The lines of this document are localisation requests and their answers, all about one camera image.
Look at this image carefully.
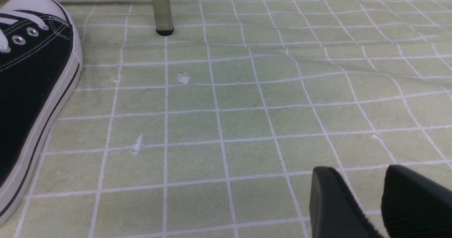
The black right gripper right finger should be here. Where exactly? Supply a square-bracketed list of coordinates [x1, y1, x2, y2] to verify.
[381, 165, 452, 238]

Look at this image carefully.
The black canvas sneaker right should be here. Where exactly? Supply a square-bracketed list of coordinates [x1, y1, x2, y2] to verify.
[0, 0, 83, 225]

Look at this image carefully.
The stainless steel shoe rack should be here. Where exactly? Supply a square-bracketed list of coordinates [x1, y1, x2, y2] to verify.
[151, 0, 174, 36]

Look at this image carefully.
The green checked tablecloth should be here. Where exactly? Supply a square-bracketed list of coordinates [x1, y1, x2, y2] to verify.
[1, 0, 452, 238]

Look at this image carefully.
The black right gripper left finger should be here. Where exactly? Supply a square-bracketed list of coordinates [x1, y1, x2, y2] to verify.
[309, 167, 383, 238]

